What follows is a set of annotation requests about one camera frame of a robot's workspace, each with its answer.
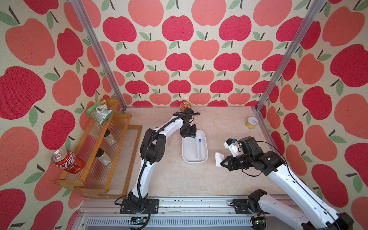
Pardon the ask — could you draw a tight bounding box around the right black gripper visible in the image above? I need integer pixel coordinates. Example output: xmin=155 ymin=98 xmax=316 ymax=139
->
xmin=219 ymin=154 xmax=251 ymax=169

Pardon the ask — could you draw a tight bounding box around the white wipe cloth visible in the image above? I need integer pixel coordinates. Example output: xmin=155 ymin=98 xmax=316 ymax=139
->
xmin=215 ymin=152 xmax=225 ymax=167

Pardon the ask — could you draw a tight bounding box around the white rectangular tray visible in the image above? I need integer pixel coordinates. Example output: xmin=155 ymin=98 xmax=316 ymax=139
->
xmin=182 ymin=130 xmax=209 ymax=165

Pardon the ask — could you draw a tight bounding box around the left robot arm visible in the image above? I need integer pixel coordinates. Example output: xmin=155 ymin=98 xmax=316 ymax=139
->
xmin=127 ymin=108 xmax=200 ymax=213

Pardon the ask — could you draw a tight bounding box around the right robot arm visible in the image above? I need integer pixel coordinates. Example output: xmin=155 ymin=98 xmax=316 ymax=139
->
xmin=215 ymin=151 xmax=354 ymax=230

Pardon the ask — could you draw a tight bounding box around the red gold round tin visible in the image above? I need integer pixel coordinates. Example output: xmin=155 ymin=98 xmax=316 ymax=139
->
xmin=179 ymin=101 xmax=192 ymax=112

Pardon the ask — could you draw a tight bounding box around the yellow white can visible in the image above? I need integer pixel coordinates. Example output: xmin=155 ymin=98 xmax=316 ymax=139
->
xmin=245 ymin=117 xmax=258 ymax=129

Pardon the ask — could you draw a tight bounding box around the glass spice jar upper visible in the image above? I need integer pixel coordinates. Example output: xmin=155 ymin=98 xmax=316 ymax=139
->
xmin=103 ymin=129 xmax=117 ymax=146

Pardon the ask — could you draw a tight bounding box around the glass spice jar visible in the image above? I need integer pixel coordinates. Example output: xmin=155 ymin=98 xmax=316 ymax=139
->
xmin=103 ymin=129 xmax=117 ymax=146
xmin=95 ymin=148 xmax=112 ymax=166

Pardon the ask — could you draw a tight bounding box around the wooden shelf rack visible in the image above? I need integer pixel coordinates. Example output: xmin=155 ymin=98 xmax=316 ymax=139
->
xmin=56 ymin=113 xmax=142 ymax=199

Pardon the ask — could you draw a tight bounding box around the green snack bag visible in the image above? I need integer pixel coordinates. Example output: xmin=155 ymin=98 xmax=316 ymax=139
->
xmin=87 ymin=100 xmax=115 ymax=125

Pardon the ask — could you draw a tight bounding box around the glass spice jar lower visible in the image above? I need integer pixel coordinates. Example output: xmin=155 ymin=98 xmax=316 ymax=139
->
xmin=95 ymin=148 xmax=112 ymax=166

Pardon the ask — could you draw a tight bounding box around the red cola can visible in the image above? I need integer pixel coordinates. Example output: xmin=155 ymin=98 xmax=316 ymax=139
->
xmin=51 ymin=149 xmax=85 ymax=174

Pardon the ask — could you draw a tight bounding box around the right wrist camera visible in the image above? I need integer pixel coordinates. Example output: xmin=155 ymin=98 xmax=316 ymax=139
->
xmin=223 ymin=136 xmax=264 ymax=157

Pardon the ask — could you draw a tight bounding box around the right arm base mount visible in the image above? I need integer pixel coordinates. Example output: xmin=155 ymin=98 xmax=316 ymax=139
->
xmin=229 ymin=198 xmax=268 ymax=216

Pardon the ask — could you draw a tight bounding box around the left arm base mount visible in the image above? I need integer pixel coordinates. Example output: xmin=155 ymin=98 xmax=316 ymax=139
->
xmin=120 ymin=198 xmax=159 ymax=215

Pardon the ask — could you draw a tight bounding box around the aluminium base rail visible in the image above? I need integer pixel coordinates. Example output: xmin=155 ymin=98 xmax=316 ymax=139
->
xmin=68 ymin=195 xmax=292 ymax=230

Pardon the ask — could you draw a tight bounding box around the left aluminium frame post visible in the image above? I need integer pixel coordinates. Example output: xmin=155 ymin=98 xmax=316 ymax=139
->
xmin=71 ymin=0 xmax=127 ymax=113

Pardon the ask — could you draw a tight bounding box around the aluminium frame post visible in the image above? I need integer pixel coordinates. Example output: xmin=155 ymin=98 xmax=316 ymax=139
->
xmin=253 ymin=0 xmax=327 ymax=113
xmin=71 ymin=0 xmax=127 ymax=113

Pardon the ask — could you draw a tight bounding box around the right aluminium frame post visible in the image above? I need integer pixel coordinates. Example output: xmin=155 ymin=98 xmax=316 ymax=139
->
xmin=253 ymin=0 xmax=327 ymax=113

